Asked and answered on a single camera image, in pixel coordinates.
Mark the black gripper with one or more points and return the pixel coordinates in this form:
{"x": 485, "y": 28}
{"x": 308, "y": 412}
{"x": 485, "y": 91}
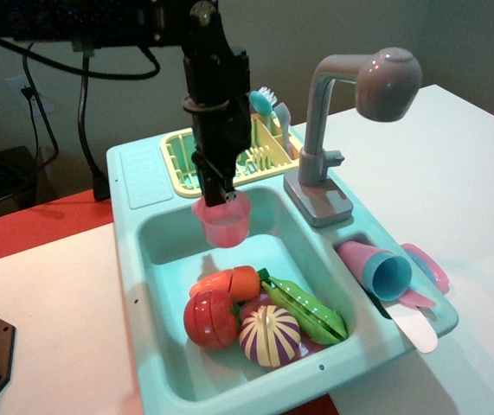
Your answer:
{"x": 221, "y": 133}

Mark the pink toy cup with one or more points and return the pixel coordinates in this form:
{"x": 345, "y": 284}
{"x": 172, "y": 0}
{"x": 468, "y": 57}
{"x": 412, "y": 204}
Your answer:
{"x": 225, "y": 225}

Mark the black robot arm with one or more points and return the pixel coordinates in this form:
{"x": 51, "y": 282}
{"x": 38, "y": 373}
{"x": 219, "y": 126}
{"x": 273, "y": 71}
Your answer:
{"x": 217, "y": 75}

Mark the yellow drying rack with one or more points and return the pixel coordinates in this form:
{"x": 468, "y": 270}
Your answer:
{"x": 265, "y": 158}

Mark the teal toy sink unit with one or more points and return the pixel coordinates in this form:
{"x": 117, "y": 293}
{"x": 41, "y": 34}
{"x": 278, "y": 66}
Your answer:
{"x": 162, "y": 252}

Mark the pink tumbler cup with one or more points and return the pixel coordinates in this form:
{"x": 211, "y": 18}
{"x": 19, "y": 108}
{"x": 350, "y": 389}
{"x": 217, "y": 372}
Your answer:
{"x": 362, "y": 260}

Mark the blue tumbler cup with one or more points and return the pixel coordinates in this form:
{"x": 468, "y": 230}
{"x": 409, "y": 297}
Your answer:
{"x": 387, "y": 276}

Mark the blue dish brush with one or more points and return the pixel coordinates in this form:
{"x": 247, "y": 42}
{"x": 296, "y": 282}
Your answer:
{"x": 263, "y": 101}

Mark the light blue toy fork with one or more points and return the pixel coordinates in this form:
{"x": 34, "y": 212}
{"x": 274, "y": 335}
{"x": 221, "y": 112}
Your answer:
{"x": 283, "y": 115}

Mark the orange toy carrot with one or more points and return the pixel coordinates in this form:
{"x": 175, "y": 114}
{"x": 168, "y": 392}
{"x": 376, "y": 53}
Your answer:
{"x": 242, "y": 283}

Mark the red toy tomato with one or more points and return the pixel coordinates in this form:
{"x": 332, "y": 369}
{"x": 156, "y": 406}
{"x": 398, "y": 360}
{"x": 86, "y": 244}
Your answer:
{"x": 211, "y": 319}

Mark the purple striped toy onion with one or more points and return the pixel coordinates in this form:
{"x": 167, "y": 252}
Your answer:
{"x": 270, "y": 336}

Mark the green toy pea pod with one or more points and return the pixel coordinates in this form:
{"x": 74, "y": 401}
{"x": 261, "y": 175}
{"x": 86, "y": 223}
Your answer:
{"x": 323, "y": 325}

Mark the grey toy faucet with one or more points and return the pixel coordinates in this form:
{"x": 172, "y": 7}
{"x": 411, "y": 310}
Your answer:
{"x": 386, "y": 84}

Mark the blue plate at side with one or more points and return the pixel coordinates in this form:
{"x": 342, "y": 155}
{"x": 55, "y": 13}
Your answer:
{"x": 423, "y": 266}

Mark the pink toy spoon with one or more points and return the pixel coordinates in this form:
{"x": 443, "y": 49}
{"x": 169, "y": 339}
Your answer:
{"x": 412, "y": 299}

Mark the white toy knife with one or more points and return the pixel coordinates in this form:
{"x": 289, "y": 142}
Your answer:
{"x": 413, "y": 325}

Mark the white wall outlet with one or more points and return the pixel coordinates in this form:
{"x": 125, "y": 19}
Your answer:
{"x": 26, "y": 98}

